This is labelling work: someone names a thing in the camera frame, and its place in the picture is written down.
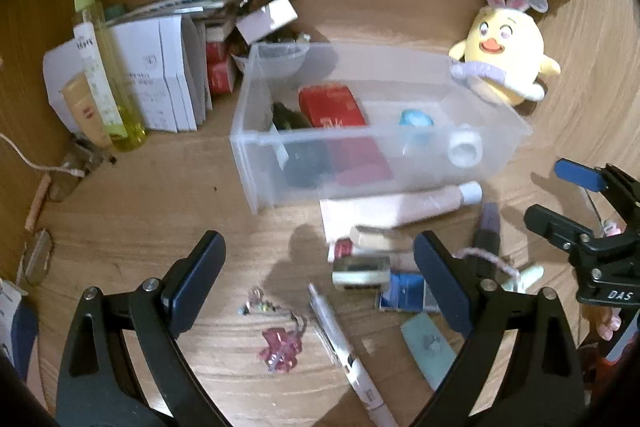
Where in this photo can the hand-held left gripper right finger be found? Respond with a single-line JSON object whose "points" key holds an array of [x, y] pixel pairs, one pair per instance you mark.
{"points": [[445, 287]]}

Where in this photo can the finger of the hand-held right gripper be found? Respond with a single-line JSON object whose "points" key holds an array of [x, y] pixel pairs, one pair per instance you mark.
{"points": [[577, 174], [555, 224]]}

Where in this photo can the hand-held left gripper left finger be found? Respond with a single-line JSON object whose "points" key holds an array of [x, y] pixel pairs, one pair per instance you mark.
{"points": [[192, 297]]}

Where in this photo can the small teal tube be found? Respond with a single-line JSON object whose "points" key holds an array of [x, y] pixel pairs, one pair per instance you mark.
{"points": [[527, 277]]}

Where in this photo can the small green white box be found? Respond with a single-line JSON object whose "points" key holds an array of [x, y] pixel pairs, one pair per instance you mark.
{"points": [[360, 273]]}

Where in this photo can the red and white stick tube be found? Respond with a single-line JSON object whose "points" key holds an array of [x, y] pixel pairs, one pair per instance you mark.
{"points": [[342, 251]]}

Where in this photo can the white pen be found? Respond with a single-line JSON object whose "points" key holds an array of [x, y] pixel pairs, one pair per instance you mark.
{"points": [[345, 352]]}

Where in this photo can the clear plastic storage bin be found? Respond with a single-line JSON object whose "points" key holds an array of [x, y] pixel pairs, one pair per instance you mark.
{"points": [[260, 167]]}

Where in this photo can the person's right hand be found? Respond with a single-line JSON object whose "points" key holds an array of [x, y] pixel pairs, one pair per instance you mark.
{"points": [[610, 324]]}

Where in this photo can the light teal card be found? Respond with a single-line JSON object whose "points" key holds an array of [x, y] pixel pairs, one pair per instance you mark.
{"points": [[430, 347]]}

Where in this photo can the beaded charm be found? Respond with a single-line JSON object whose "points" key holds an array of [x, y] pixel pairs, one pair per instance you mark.
{"points": [[257, 304]]}

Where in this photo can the dark purple clip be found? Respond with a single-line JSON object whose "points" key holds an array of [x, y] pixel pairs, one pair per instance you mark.
{"points": [[487, 232]]}

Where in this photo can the beige eraser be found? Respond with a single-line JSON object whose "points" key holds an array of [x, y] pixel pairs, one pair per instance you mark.
{"points": [[372, 238]]}

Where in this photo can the white cosmetic tube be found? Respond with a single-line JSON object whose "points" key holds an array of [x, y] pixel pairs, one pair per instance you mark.
{"points": [[400, 207]]}

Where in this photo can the white tape roll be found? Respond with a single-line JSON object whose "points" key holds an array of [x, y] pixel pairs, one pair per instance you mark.
{"points": [[465, 147]]}

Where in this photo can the orange clothing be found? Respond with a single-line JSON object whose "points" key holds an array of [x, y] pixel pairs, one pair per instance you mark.
{"points": [[612, 357]]}

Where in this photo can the yellow chick plush toy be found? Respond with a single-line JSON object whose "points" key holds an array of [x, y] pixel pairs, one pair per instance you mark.
{"points": [[500, 52]]}

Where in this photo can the blue round object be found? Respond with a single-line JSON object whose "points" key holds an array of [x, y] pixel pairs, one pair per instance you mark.
{"points": [[415, 119]]}

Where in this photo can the tan pencil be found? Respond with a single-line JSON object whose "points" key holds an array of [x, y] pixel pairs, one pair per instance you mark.
{"points": [[37, 202]]}

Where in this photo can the dark green object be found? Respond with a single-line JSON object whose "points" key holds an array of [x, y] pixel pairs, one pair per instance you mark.
{"points": [[290, 117]]}

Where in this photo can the flat red box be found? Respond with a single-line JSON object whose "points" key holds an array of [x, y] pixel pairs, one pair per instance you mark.
{"points": [[332, 107]]}

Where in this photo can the beige cosmetic tube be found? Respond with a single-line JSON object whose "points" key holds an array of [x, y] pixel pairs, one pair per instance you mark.
{"points": [[82, 107]]}

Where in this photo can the small red box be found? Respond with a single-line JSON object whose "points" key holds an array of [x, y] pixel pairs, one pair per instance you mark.
{"points": [[221, 78], [217, 52]]}

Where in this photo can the white carton box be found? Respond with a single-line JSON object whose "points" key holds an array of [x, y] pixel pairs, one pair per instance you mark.
{"points": [[177, 72], [137, 72], [57, 67]]}

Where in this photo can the yellow spray bottle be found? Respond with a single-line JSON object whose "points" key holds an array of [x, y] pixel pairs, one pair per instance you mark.
{"points": [[100, 72]]}

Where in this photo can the clear plastic bowl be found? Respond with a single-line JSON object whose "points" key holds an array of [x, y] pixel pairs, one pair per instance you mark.
{"points": [[280, 57]]}

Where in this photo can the small open white box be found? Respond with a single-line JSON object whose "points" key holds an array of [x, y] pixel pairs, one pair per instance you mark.
{"points": [[265, 19]]}

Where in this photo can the stack of papers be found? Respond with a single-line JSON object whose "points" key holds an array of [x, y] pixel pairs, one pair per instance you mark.
{"points": [[170, 4]]}

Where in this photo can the clear frame glasses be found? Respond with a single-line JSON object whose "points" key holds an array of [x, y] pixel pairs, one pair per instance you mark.
{"points": [[37, 257], [75, 167]]}

